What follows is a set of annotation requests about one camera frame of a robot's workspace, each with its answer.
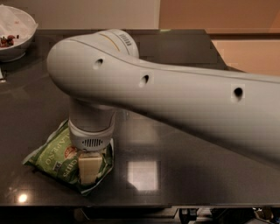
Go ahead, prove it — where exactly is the white bowl with food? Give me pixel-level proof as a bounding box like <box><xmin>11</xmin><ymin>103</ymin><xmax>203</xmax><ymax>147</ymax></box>
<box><xmin>0</xmin><ymin>4</ymin><xmax>38</xmax><ymax>62</ymax></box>

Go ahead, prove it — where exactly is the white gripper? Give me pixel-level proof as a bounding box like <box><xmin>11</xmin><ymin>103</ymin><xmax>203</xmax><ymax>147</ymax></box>
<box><xmin>68</xmin><ymin>121</ymin><xmax>115</xmax><ymax>185</ymax></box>

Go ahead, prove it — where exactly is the green jalapeno chip bag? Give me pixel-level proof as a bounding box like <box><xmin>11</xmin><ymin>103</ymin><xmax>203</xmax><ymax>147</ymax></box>
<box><xmin>22</xmin><ymin>120</ymin><xmax>114</xmax><ymax>196</ymax></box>

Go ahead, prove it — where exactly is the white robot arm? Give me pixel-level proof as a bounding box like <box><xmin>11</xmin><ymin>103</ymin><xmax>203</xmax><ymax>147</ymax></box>
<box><xmin>46</xmin><ymin>30</ymin><xmax>280</xmax><ymax>167</ymax></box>

